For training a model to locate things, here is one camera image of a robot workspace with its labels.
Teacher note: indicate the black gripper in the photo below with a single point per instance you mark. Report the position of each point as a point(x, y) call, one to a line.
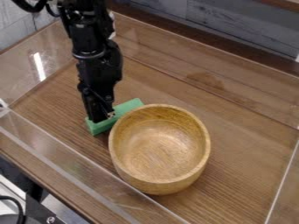
point(100, 72)

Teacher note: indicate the green rectangular block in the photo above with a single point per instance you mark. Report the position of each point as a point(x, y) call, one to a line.
point(98, 128)

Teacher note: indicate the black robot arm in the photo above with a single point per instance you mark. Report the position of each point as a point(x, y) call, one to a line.
point(88, 25)

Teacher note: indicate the brown wooden bowl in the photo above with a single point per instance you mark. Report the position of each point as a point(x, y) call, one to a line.
point(159, 145)

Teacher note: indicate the clear acrylic tray walls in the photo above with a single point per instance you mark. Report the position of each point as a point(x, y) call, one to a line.
point(244, 98)

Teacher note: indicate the black metal bracket with screw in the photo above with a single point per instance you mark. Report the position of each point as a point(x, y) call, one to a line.
point(38, 214)

